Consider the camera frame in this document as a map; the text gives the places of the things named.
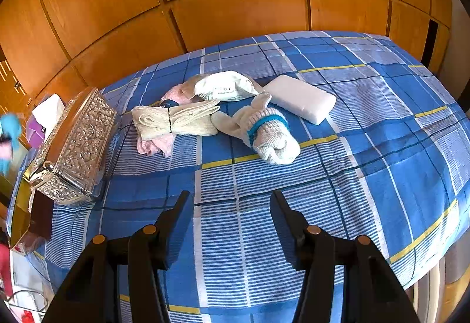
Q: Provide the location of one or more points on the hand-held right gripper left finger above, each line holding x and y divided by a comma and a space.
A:
180, 220

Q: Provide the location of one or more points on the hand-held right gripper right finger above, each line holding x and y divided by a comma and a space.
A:
282, 223

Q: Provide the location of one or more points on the pink towel roll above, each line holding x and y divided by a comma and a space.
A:
158, 146

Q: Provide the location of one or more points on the white knitted sock teal stripe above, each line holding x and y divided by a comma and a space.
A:
271, 139

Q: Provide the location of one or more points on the cream sock bundle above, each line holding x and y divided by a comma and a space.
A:
183, 122

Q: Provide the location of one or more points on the white beige sock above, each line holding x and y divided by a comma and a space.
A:
227, 86

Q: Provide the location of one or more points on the gold metal tray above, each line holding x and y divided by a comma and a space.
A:
22, 205

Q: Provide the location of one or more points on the teal and pink sock bundle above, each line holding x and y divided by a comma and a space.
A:
9, 128

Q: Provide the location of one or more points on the blue plaid bed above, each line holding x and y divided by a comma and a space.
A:
330, 179

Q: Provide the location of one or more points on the ornate gold tissue box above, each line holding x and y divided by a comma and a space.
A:
80, 146

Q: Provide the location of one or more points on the purple carton box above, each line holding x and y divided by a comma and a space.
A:
35, 133

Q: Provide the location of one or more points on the white tissue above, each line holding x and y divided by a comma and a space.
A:
47, 111

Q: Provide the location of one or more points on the wooden wardrobe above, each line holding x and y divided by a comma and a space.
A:
220, 14

